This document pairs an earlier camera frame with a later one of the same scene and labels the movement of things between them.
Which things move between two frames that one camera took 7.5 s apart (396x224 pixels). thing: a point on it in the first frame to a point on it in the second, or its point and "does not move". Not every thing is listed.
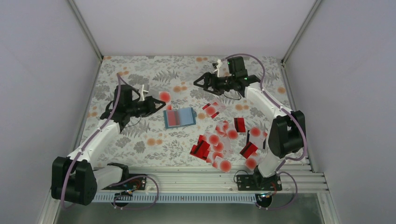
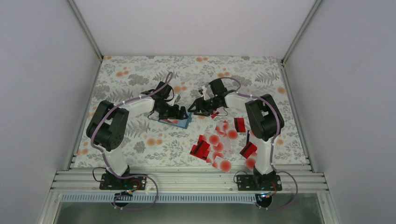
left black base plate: [137, 184] does not move
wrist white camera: [219, 64] to [206, 96]
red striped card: [249, 149] does not move
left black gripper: [150, 108] to [173, 115]
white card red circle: [232, 134] does not move
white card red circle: [252, 161] does not move
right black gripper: [212, 77] to [199, 104]
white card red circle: [214, 139] does not move
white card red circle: [219, 148] does not move
